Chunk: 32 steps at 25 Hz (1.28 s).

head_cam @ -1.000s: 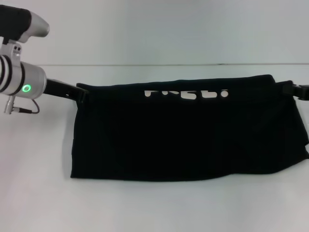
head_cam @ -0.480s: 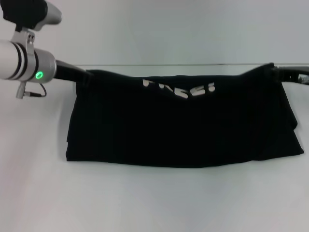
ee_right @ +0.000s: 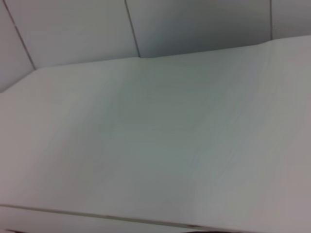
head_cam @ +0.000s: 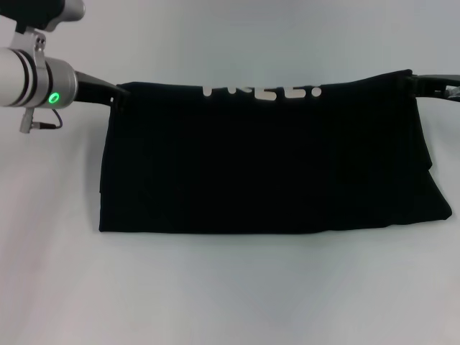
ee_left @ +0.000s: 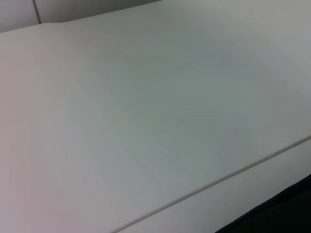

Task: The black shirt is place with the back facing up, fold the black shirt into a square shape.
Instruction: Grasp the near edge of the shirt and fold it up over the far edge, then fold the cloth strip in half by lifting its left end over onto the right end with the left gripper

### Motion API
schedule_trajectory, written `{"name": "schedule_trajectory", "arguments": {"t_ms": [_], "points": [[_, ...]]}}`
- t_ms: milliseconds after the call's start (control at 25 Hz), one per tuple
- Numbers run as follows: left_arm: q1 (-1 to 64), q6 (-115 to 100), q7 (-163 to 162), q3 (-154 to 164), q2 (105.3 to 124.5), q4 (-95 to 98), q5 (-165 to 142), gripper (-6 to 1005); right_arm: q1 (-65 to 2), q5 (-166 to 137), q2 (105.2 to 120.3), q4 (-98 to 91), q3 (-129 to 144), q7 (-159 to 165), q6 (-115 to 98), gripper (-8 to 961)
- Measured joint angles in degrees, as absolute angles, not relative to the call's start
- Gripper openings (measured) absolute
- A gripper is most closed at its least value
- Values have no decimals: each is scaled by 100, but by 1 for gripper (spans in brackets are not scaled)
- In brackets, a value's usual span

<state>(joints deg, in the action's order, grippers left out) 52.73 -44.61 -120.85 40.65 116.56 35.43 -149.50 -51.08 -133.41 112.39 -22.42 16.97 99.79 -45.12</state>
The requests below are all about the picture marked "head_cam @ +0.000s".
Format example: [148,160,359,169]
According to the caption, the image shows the left arm cable with plug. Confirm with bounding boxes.
[19,107,63,133]

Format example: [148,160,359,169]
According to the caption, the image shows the black t-shirt with white print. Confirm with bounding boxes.
[98,68,453,235]

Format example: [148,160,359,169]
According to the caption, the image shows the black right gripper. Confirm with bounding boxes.
[404,73,460,102]

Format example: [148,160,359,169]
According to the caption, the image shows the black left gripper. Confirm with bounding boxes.
[73,70,132,113]

